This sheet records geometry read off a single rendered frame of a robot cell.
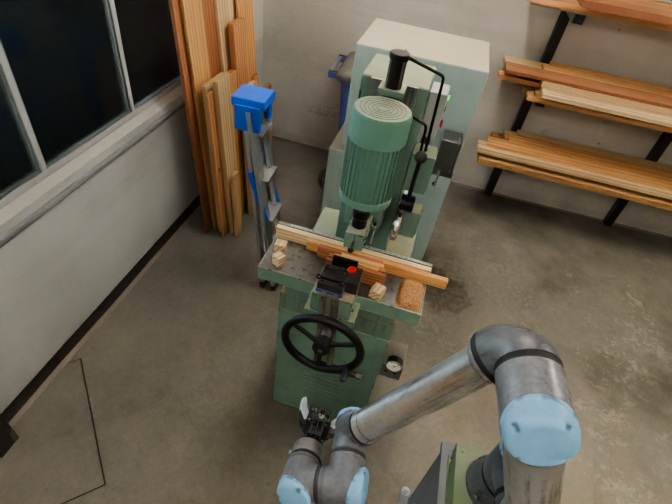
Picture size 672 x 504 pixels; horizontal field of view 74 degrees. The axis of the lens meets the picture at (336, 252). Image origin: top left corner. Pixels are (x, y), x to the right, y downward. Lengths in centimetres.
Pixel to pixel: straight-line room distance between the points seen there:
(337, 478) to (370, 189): 79
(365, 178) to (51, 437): 178
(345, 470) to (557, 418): 59
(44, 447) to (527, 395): 205
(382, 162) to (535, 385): 76
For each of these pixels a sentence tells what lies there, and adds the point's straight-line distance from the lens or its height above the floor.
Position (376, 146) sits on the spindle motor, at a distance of 128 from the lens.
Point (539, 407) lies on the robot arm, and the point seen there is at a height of 145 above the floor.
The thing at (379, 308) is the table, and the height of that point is 87.
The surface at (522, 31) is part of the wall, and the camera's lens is 358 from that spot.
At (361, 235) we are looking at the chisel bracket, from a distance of 152.
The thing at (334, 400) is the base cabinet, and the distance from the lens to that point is 213.
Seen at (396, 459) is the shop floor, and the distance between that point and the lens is 227.
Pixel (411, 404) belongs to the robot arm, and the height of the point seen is 115.
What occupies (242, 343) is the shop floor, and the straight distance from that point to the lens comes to 250.
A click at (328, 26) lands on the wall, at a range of 371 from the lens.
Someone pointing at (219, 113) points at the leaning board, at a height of 87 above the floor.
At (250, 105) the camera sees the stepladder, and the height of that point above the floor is 113.
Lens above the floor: 204
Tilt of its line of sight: 42 degrees down
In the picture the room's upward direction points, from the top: 10 degrees clockwise
